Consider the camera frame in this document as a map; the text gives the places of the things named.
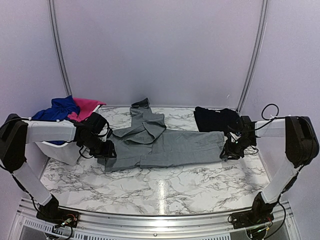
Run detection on grey garment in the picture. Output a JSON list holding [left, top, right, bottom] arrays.
[[97, 98, 225, 172]]

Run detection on aluminium front frame rail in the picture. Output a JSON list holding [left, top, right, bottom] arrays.
[[14, 197, 298, 240]]

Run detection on left aluminium corner post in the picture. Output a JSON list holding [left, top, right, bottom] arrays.
[[47, 0, 72, 96]]

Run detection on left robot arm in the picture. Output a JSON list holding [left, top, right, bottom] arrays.
[[0, 112, 117, 223]]

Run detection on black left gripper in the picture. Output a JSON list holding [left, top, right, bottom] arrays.
[[81, 134, 117, 158]]

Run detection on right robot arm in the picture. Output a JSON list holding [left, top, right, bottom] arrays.
[[220, 116, 320, 224]]

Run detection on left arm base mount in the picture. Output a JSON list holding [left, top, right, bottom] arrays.
[[36, 208, 80, 228]]

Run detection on right aluminium corner post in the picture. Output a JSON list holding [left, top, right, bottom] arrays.
[[236, 0, 270, 113]]

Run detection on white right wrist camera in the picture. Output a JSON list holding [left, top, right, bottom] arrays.
[[228, 132, 242, 143]]

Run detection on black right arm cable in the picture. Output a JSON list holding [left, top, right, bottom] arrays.
[[227, 103, 281, 153]]

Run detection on black t-shirt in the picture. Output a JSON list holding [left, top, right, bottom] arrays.
[[193, 106, 240, 134]]

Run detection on white plastic laundry basket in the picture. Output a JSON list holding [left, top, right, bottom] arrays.
[[34, 104, 101, 166]]

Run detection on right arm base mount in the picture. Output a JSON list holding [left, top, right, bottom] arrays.
[[228, 210, 274, 229]]

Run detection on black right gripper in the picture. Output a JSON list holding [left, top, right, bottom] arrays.
[[220, 135, 256, 160]]

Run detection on aluminium corner post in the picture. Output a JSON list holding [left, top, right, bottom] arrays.
[[236, 0, 270, 113], [47, 0, 72, 96]]

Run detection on pink garment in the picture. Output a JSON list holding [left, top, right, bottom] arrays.
[[67, 97, 106, 122]]

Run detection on blue garment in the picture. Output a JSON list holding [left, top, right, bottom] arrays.
[[31, 96, 81, 146]]

